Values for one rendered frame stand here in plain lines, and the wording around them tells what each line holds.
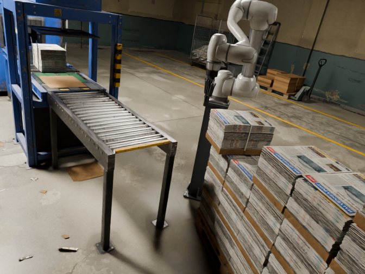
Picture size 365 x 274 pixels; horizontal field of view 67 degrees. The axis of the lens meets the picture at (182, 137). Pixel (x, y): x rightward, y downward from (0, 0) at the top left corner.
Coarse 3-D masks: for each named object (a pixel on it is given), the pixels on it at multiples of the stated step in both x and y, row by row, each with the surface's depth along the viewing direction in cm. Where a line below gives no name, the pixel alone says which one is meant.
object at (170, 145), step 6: (102, 90) 289; (108, 96) 274; (120, 102) 263; (126, 108) 250; (132, 114) 240; (138, 114) 241; (144, 120) 231; (150, 126) 221; (162, 132) 214; (168, 138) 205; (168, 144) 204; (174, 144) 202; (162, 150) 212; (168, 150) 205; (174, 150) 205
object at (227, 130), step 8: (216, 112) 195; (224, 112) 197; (232, 112) 201; (216, 120) 190; (224, 120) 182; (232, 120) 184; (240, 120) 187; (208, 128) 206; (216, 128) 191; (224, 128) 177; (232, 128) 179; (240, 128) 180; (216, 136) 191; (224, 136) 180; (232, 136) 182; (240, 136) 183; (216, 144) 190; (224, 144) 183; (232, 144) 185; (240, 144) 187
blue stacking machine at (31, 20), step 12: (0, 0) 392; (0, 12) 398; (0, 24) 403; (36, 24) 432; (48, 24) 442; (60, 24) 452; (0, 36) 409; (36, 36) 542; (48, 36) 449; (60, 36) 460; (0, 48) 415; (0, 60) 421; (0, 72) 427; (0, 84) 434
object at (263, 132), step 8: (240, 112) 204; (248, 112) 206; (256, 120) 192; (264, 120) 195; (256, 128) 183; (264, 128) 185; (272, 128) 187; (256, 136) 187; (264, 136) 188; (272, 136) 190; (256, 144) 190; (264, 144) 191
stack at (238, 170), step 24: (216, 168) 203; (240, 168) 174; (216, 192) 202; (240, 192) 172; (216, 216) 202; (240, 216) 172; (264, 216) 150; (216, 240) 203; (240, 240) 172; (288, 240) 132; (216, 264) 203; (240, 264) 171; (264, 264) 149; (288, 264) 131; (312, 264) 118
